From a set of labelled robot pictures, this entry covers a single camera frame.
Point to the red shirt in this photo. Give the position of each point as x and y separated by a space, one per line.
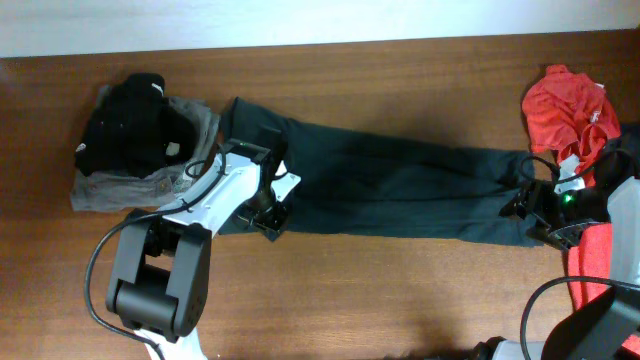
568 113

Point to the black folded garment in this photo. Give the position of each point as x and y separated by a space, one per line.
134 130

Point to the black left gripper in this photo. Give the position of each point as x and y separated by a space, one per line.
276 219

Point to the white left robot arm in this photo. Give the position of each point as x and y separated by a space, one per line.
159 280

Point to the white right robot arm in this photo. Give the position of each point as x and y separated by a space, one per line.
600 328

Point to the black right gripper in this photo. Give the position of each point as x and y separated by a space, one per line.
533 199

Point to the grey folded garment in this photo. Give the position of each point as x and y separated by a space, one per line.
115 191

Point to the dark green Nike t-shirt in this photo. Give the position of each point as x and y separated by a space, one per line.
370 185

